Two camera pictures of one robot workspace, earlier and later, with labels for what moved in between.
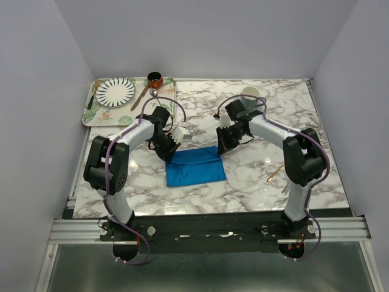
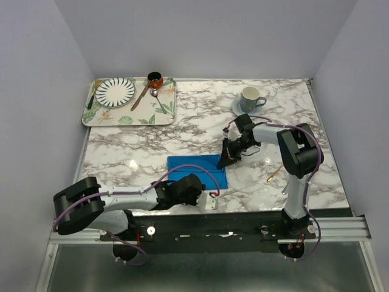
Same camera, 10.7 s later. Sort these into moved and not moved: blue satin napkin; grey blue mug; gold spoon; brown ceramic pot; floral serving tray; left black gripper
Moved: left black gripper; blue satin napkin
Not moved: grey blue mug; gold spoon; floral serving tray; brown ceramic pot
